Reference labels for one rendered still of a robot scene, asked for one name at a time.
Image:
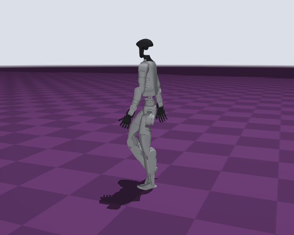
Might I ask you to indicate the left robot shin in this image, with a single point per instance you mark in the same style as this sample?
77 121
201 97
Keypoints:
150 163

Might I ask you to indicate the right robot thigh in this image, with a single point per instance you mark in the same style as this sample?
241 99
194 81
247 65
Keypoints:
134 129

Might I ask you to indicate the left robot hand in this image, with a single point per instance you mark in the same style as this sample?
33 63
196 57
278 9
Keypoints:
126 120

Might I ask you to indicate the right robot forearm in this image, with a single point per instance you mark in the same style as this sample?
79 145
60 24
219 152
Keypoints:
159 99

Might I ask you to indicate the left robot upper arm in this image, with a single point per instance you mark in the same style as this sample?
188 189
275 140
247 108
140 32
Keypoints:
142 73

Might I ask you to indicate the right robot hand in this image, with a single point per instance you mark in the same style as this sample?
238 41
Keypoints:
160 113

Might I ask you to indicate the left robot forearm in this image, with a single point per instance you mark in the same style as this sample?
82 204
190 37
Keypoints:
135 101

